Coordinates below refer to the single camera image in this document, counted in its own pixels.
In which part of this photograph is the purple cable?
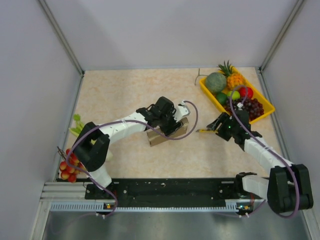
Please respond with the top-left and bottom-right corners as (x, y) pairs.
(228, 84), (301, 219)
(65, 100), (199, 217)

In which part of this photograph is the yellow plastic tray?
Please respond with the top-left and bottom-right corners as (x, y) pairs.
(199, 68), (276, 124)

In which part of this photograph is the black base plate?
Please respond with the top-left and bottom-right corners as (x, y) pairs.
(84, 177), (266, 208)

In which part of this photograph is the light green lime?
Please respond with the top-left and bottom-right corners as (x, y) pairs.
(226, 90), (241, 100)

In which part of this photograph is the green celery stalk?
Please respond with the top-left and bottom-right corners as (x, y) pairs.
(68, 113), (114, 161)

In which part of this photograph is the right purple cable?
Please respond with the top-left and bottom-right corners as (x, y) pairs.
(228, 84), (301, 219)

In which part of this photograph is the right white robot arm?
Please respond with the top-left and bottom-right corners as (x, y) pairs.
(206, 110), (314, 218)

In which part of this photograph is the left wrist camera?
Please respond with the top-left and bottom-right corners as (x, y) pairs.
(173, 101), (191, 122)

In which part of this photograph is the red lychee bunch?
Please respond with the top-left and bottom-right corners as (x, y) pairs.
(57, 147), (86, 183)

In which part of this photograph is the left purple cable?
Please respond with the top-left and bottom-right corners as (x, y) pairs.
(65, 100), (199, 217)

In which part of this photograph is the red apple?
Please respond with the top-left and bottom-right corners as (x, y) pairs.
(238, 86), (254, 99)

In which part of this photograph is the white slotted cable duct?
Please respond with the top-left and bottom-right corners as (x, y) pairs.
(50, 201), (249, 213)

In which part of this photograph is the pineapple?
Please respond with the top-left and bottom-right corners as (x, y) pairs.
(218, 60), (246, 90)

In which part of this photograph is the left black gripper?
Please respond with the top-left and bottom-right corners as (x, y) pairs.
(157, 106), (183, 137)

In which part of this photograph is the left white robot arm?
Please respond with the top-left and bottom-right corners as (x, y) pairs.
(72, 96), (190, 199)

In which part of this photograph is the purple grape bunch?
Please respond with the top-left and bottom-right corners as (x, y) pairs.
(224, 98), (265, 121)

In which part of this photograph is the green melon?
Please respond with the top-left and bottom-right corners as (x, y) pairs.
(204, 72), (227, 94)

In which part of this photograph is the dark green lime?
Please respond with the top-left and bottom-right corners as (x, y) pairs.
(215, 92), (228, 106)

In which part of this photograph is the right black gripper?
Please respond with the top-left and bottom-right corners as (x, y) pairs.
(207, 111), (238, 141)

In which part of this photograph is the brown cardboard express box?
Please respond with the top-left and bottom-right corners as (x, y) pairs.
(146, 117), (190, 148)

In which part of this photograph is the yellow utility knife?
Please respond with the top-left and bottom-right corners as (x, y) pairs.
(196, 129), (217, 134)

